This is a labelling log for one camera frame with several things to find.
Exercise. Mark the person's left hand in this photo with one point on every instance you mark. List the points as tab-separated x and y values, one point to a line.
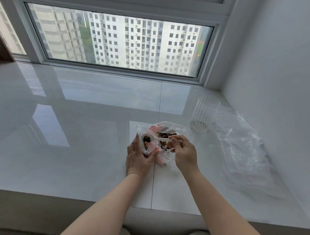
138	162

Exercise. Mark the person's right hand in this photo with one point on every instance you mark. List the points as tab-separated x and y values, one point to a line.
186	155

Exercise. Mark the person's left thumb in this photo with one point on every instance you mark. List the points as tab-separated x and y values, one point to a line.
153	154

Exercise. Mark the person's right thumb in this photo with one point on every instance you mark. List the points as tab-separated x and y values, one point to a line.
170	147

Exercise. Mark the white plastic spoon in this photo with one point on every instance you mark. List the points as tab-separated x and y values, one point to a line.
157	139

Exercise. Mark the clear plastic food bag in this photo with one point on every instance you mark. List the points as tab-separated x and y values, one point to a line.
180	132

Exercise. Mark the person's right forearm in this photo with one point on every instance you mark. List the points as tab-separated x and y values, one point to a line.
213	205

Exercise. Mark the person's left forearm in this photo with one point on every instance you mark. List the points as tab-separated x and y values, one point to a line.
106	205

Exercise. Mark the dark dried food mix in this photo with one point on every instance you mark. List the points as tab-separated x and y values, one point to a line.
167	142

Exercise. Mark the ribbed clear glass cup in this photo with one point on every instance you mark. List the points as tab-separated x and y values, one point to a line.
204	113

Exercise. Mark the empty clear plastic bag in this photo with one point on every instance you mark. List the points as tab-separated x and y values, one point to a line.
242	150

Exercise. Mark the white framed window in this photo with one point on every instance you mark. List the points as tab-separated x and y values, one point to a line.
135	41

